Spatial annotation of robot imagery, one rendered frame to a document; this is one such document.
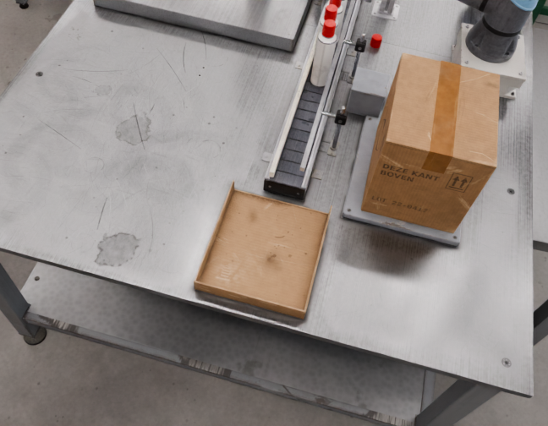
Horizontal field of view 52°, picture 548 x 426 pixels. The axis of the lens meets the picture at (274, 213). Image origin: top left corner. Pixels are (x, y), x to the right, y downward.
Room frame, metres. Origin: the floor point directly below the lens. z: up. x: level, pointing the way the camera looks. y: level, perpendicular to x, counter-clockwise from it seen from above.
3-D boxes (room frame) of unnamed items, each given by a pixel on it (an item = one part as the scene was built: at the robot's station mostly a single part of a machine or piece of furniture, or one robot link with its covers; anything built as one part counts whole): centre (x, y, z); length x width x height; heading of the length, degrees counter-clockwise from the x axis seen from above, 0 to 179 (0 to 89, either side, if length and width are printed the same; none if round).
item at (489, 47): (1.46, -0.59, 0.97); 0.15 x 0.15 x 0.10
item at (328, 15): (1.31, -0.08, 0.98); 0.05 x 0.05 x 0.20
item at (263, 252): (0.69, 0.01, 0.85); 0.30 x 0.26 x 0.04; 172
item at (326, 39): (1.24, -0.08, 0.98); 0.05 x 0.05 x 0.20
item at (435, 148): (0.96, -0.36, 0.99); 0.30 x 0.24 x 0.27; 172
